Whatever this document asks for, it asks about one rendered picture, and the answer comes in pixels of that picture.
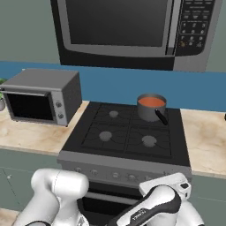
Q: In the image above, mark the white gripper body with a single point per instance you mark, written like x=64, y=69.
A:
x=160, y=182

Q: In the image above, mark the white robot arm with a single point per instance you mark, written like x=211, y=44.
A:
x=56, y=191

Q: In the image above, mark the silver stove knob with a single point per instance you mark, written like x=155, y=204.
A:
x=115, y=175
x=78, y=169
x=94, y=172
x=131, y=177

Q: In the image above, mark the black gas stove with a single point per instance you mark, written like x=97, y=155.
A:
x=117, y=153

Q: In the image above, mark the red marinara sauce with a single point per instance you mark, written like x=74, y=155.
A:
x=151, y=101

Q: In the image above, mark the grey-green cupboard front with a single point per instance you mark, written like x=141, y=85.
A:
x=17, y=179
x=210, y=200

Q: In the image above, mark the black oven door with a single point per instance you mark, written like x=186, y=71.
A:
x=103, y=210

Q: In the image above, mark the small dark object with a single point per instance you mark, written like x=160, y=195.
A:
x=225, y=117

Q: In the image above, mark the grey toaster oven knob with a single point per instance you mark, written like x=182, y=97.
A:
x=58, y=104
x=61, y=116

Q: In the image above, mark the black and silver microwave oven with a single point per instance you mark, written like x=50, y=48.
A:
x=117, y=56

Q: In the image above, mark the toaster oven glass door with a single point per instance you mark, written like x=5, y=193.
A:
x=29, y=106

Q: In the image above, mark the grey toaster oven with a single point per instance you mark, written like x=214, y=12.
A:
x=41, y=85

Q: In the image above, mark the microwave oven door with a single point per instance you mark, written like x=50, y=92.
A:
x=117, y=26

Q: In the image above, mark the green plant in grey pot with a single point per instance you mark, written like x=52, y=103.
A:
x=1, y=101

